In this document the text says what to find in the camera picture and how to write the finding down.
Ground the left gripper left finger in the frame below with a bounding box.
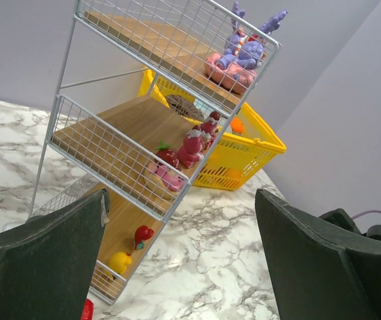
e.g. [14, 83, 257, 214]
[0, 189, 110, 319]

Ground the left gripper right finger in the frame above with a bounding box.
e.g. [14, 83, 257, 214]
[255, 189, 381, 319]

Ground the yellow duck toy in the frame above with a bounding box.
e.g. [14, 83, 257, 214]
[107, 251, 132, 275]

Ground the small red apple toy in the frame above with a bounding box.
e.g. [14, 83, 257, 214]
[134, 225, 155, 251]

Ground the pink strawberry donut toy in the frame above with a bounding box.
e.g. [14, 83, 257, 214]
[144, 141, 185, 200]

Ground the red bear toy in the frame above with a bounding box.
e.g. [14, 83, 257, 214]
[177, 125, 211, 169]

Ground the red strawberry cake toy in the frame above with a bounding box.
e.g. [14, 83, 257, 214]
[199, 111, 221, 151]

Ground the purple pink donut toy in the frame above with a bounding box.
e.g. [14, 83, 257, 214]
[204, 1, 288, 95]

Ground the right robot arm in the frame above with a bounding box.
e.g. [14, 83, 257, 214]
[318, 208, 381, 241]

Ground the red bell pepper toy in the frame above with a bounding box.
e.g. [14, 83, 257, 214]
[81, 299, 94, 320]

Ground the yellow plastic basket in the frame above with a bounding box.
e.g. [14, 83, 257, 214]
[139, 69, 286, 191]

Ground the orange fruit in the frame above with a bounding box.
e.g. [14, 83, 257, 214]
[230, 117, 244, 136]

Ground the brown round container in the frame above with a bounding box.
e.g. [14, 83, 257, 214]
[165, 95, 204, 121]

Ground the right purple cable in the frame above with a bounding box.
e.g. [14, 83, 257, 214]
[350, 209, 381, 223]

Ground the white wire wooden shelf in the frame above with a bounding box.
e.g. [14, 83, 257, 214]
[33, 1, 280, 305]

